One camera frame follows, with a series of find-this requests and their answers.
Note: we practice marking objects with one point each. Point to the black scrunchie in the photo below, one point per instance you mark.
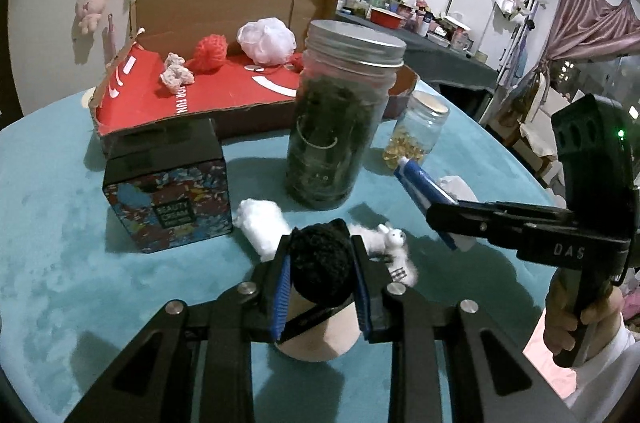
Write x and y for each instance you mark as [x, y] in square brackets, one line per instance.
[320, 258]

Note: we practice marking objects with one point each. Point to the person's pink clothing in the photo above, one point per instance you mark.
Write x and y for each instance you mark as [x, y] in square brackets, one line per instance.
[537, 345]

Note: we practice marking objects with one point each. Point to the pink plush toy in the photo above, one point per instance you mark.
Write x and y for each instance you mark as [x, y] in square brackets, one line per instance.
[92, 5]

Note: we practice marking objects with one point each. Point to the pink curtain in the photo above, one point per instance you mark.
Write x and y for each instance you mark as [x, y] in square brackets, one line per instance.
[590, 18]

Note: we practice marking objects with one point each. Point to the cardboard box with red inside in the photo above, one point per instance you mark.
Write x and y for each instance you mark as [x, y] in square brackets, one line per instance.
[215, 98]

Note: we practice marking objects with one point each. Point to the red basin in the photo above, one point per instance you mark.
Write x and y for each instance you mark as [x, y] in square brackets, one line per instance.
[387, 18]

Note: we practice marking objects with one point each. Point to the small jar of golden capsules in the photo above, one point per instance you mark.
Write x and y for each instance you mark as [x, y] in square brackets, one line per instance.
[415, 133]

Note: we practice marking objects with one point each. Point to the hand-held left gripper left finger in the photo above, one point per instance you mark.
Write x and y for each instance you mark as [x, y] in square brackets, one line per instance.
[280, 298]

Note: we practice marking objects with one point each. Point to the table with dark cloth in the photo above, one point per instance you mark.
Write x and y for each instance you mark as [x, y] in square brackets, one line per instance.
[450, 58]

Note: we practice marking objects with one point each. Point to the person's right forearm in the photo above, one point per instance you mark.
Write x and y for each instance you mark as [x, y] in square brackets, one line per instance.
[615, 378]

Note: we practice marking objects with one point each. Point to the wooden chair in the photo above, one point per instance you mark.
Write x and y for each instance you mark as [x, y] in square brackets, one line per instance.
[535, 128]

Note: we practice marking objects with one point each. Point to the beige powder puff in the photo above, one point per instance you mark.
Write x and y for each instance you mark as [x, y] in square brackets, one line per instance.
[320, 338]

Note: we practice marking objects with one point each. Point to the cluttered dark side table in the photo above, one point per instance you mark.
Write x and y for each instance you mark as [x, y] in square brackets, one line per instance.
[425, 13]

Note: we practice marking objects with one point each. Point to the blue soft tube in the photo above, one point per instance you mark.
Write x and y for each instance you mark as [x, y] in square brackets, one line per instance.
[415, 180]

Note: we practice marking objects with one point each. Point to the colourful printed tin box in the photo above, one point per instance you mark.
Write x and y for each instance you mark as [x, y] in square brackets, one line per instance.
[165, 183]

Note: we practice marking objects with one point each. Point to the large glass jar metal lid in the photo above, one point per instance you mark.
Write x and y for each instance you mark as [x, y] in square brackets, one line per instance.
[330, 128]

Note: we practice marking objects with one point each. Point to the white fluffy rabbit hair clip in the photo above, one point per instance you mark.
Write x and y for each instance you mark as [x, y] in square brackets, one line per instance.
[385, 240]

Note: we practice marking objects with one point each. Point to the orange knitted mesh sponge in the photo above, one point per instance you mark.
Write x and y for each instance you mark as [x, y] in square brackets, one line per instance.
[210, 53]

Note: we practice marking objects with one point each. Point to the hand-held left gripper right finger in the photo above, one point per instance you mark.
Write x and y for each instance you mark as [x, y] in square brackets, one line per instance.
[363, 298]

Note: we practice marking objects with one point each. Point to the beige knitted scrunchie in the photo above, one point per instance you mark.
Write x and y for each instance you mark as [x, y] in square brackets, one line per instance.
[175, 73]

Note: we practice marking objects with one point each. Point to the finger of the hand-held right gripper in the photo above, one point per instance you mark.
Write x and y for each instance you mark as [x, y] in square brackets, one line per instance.
[465, 225]
[510, 213]

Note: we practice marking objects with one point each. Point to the white mesh bath pouf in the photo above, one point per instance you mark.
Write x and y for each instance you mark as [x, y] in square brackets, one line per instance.
[265, 40]

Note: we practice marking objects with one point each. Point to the person's right hand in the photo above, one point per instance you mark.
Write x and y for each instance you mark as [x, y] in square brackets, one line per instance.
[602, 308]

